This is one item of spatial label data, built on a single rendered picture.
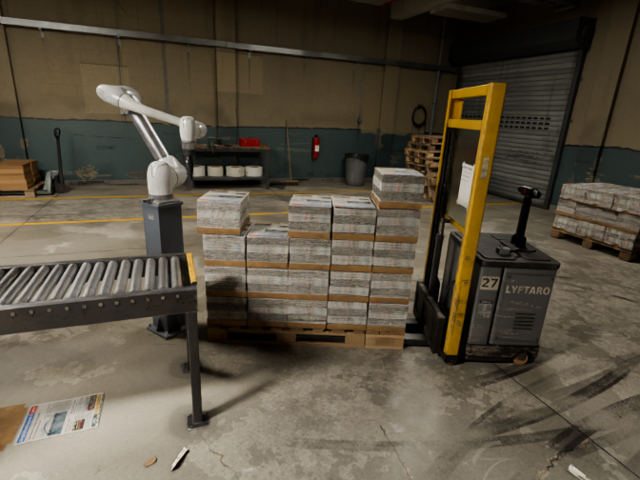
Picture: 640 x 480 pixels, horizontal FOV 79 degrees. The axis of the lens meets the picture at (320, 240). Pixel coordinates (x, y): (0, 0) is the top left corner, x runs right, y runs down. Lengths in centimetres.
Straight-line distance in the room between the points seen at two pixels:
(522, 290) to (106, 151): 814
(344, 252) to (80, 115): 739
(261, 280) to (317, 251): 44
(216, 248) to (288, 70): 724
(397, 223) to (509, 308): 95
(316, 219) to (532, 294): 153
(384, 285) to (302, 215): 76
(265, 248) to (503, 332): 174
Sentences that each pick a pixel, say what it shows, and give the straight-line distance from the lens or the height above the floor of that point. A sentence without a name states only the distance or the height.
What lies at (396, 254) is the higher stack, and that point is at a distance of 273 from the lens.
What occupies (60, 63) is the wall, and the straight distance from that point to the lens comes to 935.
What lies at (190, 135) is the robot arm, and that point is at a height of 146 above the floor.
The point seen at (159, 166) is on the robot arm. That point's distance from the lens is 286.
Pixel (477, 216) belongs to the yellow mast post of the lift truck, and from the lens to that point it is 259.
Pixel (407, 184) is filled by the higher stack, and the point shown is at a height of 123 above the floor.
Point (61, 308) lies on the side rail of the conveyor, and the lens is 206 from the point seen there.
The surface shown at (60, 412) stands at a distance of 274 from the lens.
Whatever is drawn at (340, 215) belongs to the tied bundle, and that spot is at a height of 100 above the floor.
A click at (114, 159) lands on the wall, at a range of 927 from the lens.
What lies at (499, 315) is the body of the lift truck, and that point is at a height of 39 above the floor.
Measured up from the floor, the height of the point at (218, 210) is 100.
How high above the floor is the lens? 163
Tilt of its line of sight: 18 degrees down
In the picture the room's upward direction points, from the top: 3 degrees clockwise
